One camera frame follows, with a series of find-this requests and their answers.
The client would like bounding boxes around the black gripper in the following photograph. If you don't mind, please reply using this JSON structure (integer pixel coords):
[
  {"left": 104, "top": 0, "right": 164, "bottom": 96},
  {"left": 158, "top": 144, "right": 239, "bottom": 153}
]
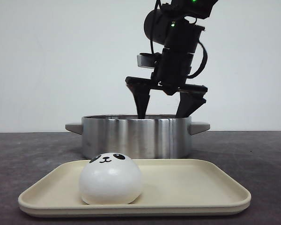
[{"left": 126, "top": 48, "right": 207, "bottom": 118}]

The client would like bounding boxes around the cream rectangular tray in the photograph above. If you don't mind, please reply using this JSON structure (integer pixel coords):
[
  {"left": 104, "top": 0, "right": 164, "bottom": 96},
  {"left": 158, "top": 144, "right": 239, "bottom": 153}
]
[{"left": 18, "top": 159, "right": 251, "bottom": 218}]

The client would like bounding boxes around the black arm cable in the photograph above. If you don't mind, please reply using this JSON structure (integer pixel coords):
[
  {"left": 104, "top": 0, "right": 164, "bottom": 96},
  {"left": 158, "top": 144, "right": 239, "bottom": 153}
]
[{"left": 188, "top": 41, "right": 208, "bottom": 79}]

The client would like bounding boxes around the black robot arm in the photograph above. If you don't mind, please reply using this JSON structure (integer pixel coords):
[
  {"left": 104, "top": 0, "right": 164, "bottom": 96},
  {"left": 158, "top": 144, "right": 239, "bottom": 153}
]
[{"left": 125, "top": 0, "right": 217, "bottom": 119}]

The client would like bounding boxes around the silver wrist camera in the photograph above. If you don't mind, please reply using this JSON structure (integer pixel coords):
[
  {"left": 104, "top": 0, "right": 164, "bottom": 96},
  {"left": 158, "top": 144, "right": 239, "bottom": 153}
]
[{"left": 137, "top": 52, "right": 162, "bottom": 69}]

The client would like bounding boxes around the stainless steel steamer pot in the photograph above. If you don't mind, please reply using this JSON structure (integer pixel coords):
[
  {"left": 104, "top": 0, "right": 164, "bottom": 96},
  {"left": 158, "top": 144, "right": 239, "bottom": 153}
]
[{"left": 65, "top": 114, "right": 210, "bottom": 159}]

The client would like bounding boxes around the panda bun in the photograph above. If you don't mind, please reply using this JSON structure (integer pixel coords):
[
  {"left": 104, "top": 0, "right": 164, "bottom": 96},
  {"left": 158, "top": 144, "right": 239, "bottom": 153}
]
[{"left": 79, "top": 152, "right": 143, "bottom": 204}]

